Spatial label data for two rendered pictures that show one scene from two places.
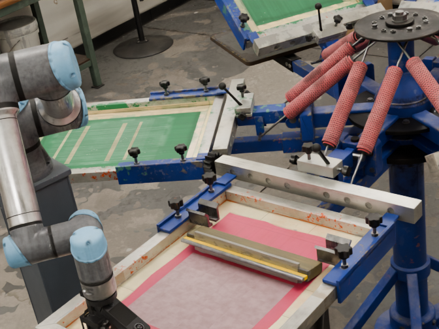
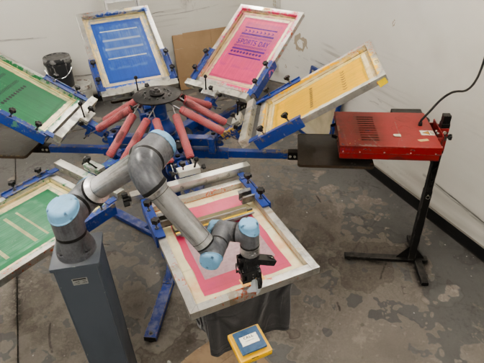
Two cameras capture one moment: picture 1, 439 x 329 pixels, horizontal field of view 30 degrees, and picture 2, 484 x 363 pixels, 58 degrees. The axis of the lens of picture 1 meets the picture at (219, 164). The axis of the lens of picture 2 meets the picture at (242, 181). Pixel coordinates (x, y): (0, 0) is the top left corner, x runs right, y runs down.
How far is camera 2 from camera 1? 1.72 m
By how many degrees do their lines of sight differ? 54
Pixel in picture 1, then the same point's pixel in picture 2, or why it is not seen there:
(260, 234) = (196, 212)
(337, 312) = (140, 265)
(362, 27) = (143, 101)
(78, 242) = (253, 226)
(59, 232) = (224, 234)
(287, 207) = (194, 196)
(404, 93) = (170, 128)
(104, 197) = not seen: outside the picture
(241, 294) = not seen: hidden behind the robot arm
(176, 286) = not seen: hidden behind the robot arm
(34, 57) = (160, 142)
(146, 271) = (179, 259)
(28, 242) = (220, 248)
